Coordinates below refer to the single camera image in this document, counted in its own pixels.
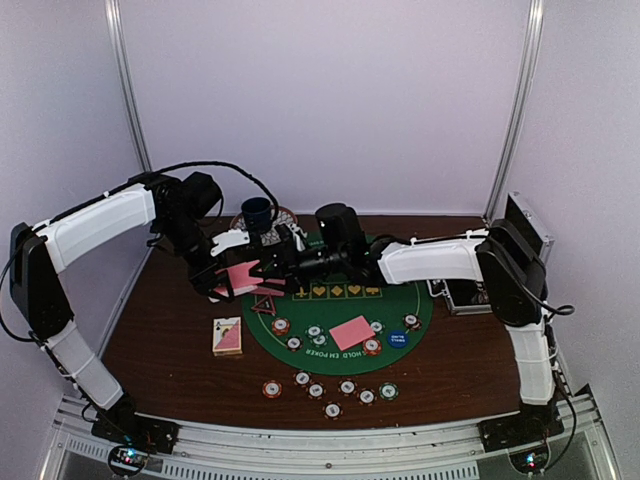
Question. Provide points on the brown chip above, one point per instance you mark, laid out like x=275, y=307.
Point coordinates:
x=412, y=322
x=294, y=343

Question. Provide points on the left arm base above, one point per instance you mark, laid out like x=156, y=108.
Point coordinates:
x=132, y=452

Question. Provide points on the scattered brown chip two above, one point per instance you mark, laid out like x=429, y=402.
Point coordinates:
x=316, y=390

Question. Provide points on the playing card box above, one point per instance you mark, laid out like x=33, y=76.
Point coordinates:
x=227, y=336

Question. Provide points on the scattered brown chip one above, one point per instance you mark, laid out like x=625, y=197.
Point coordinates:
x=302, y=379

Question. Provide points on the red poker chip stack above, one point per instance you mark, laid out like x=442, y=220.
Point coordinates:
x=272, y=389

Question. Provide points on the aluminium frame post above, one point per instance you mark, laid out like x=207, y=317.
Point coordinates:
x=526, y=74
x=118, y=42

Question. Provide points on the red chips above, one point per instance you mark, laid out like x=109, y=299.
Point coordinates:
x=372, y=347
x=280, y=326

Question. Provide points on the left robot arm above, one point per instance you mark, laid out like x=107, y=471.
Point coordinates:
x=44, y=255

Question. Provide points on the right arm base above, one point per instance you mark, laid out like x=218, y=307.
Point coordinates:
x=524, y=438

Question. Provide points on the green poker chip stack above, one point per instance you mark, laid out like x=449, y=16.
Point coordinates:
x=388, y=391

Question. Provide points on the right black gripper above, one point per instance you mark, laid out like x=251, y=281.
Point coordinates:
x=288, y=267

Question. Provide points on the aluminium poker chip case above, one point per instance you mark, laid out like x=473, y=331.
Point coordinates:
x=466, y=297

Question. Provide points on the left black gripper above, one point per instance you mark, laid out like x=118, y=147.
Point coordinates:
x=203, y=283

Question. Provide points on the left aluminium frame post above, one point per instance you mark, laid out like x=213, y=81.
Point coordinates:
x=118, y=42

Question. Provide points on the patterned ceramic saucer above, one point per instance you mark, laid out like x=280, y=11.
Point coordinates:
x=285, y=216

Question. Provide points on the round green poker mat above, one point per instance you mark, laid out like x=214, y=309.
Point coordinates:
x=331, y=303

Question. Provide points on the green chips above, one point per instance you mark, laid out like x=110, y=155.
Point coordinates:
x=377, y=327
x=317, y=335

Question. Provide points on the pink card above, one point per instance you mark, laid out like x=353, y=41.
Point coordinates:
x=268, y=291
x=351, y=333

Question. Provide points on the dark blue mug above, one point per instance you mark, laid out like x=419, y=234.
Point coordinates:
x=256, y=212

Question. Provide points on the front aluminium rail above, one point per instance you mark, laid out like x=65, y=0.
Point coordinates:
x=451, y=450

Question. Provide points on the pink playing card deck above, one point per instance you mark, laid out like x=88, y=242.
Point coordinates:
x=240, y=278

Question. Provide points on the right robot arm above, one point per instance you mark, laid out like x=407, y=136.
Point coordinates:
x=498, y=258

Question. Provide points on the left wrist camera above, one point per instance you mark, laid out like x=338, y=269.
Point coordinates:
x=227, y=240

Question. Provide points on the blue small blind button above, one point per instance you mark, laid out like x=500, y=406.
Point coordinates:
x=398, y=339

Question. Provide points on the scattered brown chip three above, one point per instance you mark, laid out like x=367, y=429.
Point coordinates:
x=332, y=410

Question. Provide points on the triangular black red dealer button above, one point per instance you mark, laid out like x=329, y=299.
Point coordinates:
x=264, y=304

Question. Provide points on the right aluminium frame post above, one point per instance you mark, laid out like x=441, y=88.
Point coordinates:
x=526, y=74

